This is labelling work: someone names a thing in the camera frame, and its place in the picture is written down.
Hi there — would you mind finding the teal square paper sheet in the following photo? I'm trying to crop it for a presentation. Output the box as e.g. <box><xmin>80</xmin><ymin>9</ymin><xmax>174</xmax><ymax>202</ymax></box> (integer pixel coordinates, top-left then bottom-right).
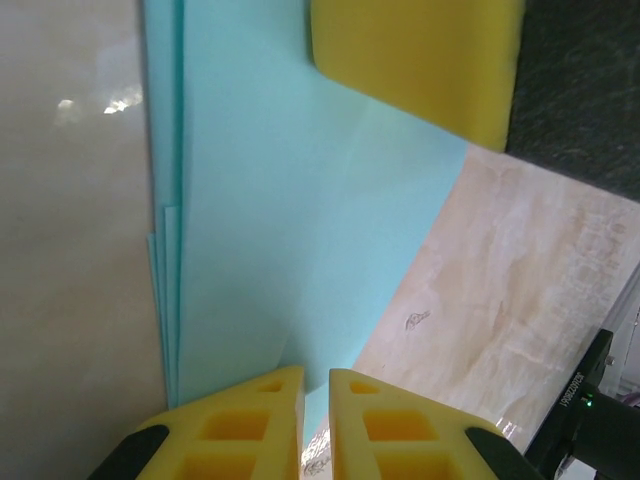
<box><xmin>143</xmin><ymin>0</ymin><xmax>470</xmax><ymax>454</ymax></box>

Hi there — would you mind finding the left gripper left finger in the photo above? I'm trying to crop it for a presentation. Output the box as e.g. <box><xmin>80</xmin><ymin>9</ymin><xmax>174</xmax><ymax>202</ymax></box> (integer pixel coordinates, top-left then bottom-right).
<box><xmin>87</xmin><ymin>364</ymin><xmax>307</xmax><ymax>480</ymax></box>

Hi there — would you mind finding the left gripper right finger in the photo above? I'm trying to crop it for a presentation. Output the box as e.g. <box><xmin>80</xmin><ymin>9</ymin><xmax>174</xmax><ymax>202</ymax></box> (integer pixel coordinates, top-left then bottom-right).
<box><xmin>328</xmin><ymin>367</ymin><xmax>547</xmax><ymax>480</ymax></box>

